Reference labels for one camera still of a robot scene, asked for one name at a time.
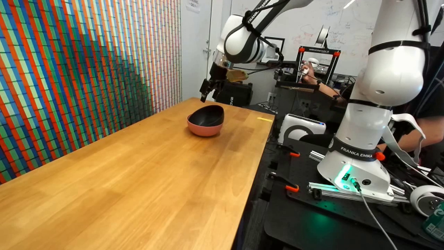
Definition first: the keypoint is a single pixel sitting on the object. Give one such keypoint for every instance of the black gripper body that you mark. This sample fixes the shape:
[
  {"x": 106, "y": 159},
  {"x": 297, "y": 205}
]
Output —
[{"x": 218, "y": 77}]

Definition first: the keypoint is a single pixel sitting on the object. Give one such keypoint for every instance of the black frying pan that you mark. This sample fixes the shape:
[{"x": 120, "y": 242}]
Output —
[{"x": 207, "y": 116}]

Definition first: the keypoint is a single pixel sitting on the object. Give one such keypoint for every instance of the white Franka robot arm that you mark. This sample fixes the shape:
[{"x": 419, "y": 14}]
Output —
[{"x": 393, "y": 74}]

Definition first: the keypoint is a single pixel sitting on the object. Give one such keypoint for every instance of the person's bare forearm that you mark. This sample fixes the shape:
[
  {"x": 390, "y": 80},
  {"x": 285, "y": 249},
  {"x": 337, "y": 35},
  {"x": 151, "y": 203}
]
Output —
[{"x": 428, "y": 132}]

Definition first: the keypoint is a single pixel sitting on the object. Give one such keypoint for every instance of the person's forearm with wristband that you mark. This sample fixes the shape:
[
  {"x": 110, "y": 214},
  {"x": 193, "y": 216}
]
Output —
[{"x": 328, "y": 88}]

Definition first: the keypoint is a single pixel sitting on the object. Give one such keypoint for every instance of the person's hand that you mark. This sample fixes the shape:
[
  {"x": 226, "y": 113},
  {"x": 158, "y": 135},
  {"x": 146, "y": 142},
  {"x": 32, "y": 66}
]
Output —
[{"x": 308, "y": 74}]

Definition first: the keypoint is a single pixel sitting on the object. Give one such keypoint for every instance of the pink bowl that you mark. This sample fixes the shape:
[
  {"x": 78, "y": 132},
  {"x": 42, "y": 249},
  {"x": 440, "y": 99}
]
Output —
[{"x": 206, "y": 130}]

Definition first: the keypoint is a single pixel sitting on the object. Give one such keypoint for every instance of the black equipment case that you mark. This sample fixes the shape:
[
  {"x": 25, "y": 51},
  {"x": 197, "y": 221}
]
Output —
[{"x": 300, "y": 105}]

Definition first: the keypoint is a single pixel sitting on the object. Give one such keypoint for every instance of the white grey box device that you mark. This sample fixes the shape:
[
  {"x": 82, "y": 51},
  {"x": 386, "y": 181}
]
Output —
[{"x": 300, "y": 127}]

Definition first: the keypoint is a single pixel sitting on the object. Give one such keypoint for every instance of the orange black clamp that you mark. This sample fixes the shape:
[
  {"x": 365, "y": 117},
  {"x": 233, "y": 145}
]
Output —
[
  {"x": 292, "y": 189},
  {"x": 294, "y": 155}
]

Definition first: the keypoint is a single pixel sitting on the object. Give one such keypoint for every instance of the white round device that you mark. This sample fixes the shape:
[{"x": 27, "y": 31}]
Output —
[{"x": 322, "y": 35}]

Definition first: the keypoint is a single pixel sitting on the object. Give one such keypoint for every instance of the silver aluminium extrusion bar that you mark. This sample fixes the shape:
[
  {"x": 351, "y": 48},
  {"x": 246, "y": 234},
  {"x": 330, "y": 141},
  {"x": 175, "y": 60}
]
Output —
[
  {"x": 317, "y": 156},
  {"x": 351, "y": 194}
]

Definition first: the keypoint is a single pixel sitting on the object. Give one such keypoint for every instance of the white tape roll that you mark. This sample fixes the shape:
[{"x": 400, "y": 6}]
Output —
[{"x": 428, "y": 199}]

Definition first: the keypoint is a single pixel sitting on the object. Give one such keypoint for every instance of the green box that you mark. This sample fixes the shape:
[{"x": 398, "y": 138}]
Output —
[{"x": 436, "y": 224}]

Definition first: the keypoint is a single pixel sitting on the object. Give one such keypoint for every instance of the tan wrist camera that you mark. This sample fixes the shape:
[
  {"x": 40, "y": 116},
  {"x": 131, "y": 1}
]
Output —
[{"x": 236, "y": 76}]

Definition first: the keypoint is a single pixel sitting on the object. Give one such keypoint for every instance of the black frame orange corners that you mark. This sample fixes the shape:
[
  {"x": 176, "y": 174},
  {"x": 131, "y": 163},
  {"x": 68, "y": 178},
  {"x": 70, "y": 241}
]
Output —
[{"x": 319, "y": 53}]

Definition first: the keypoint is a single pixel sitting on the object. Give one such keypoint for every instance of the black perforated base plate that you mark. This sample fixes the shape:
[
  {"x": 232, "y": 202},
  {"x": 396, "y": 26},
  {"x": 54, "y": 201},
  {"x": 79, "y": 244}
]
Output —
[{"x": 314, "y": 223}]

